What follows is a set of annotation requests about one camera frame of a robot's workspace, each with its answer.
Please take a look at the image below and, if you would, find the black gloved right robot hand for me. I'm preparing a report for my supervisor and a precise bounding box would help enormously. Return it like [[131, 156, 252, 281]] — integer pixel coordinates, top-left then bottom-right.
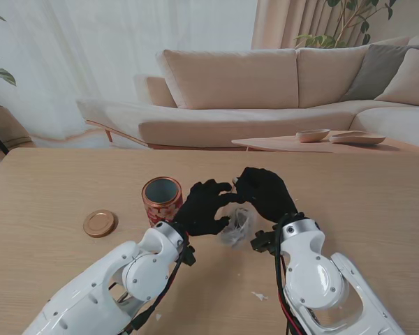
[[232, 166, 300, 224]]

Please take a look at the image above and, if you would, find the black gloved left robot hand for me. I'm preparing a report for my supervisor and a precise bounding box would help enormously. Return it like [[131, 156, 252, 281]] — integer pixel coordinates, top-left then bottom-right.
[[176, 179, 244, 237]]

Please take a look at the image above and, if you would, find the clear plastic tea bag pouch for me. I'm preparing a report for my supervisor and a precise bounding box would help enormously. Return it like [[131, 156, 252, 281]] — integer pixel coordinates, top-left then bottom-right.
[[218, 205, 258, 249]]

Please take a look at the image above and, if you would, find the red floral tea tin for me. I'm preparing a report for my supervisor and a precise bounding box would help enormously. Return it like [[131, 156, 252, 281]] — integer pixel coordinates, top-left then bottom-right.
[[141, 177, 184, 228]]

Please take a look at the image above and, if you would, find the copper round tin lid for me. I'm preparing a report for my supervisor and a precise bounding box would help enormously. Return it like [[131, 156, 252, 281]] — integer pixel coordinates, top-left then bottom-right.
[[82, 209, 119, 239]]

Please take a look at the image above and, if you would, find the light wooden coffee table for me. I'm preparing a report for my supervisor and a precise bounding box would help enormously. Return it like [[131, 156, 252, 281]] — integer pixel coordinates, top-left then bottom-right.
[[231, 129, 419, 154]]

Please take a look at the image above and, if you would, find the round wooden bowl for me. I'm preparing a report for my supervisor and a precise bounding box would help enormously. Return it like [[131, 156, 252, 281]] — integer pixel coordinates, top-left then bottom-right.
[[295, 128, 331, 144]]

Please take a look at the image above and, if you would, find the beige corner sofa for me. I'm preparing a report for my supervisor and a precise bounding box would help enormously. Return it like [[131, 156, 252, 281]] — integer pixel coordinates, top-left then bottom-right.
[[76, 34, 419, 151]]

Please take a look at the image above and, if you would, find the oblong wooden tray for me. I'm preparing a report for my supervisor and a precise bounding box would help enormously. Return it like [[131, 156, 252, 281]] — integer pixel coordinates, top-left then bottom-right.
[[329, 131, 387, 145]]

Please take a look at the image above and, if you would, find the grey sofa cushion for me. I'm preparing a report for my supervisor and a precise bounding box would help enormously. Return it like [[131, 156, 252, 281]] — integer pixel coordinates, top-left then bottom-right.
[[341, 44, 419, 102]]

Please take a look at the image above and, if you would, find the beige pleated curtain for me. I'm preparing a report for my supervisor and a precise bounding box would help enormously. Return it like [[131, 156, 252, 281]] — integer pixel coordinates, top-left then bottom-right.
[[251, 0, 419, 50]]

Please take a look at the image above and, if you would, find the beige sofa cushion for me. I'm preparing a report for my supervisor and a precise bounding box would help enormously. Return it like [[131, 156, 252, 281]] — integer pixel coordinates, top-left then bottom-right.
[[375, 47, 419, 107]]

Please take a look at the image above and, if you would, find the tall green leafy plant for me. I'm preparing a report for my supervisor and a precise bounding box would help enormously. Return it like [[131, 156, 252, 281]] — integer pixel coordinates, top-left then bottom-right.
[[295, 0, 399, 49]]

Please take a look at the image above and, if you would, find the sheer white curtain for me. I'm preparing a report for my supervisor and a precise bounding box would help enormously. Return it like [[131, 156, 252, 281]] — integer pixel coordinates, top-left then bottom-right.
[[0, 0, 258, 140]]

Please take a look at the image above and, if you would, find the tan woven basket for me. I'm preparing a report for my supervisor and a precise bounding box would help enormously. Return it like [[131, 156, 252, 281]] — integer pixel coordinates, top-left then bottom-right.
[[0, 103, 34, 153]]

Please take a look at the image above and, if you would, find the green plant with long leaves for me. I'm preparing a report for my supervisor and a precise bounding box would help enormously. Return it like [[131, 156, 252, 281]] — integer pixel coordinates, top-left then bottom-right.
[[0, 7, 17, 87]]

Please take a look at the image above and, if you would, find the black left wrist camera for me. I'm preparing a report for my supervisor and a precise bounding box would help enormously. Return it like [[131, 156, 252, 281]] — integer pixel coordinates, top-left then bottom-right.
[[181, 244, 196, 267]]

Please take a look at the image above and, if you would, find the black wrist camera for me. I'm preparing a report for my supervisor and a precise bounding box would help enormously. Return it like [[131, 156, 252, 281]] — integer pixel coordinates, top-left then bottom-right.
[[181, 244, 196, 267], [250, 229, 279, 255]]

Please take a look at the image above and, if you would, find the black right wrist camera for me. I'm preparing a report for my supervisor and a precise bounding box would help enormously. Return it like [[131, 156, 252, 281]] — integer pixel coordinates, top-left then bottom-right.
[[250, 229, 279, 255]]

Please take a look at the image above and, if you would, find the right arm black red cable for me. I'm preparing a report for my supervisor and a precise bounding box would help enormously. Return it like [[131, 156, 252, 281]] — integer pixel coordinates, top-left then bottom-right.
[[272, 214, 307, 335]]

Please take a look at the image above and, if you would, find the arm black red cable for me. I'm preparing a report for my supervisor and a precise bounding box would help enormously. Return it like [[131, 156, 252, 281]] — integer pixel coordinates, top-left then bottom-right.
[[272, 214, 307, 335], [125, 249, 188, 335]]

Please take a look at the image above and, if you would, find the left arm black red cable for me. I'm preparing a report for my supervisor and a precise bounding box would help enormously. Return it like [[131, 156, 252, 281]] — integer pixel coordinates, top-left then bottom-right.
[[125, 249, 188, 335]]

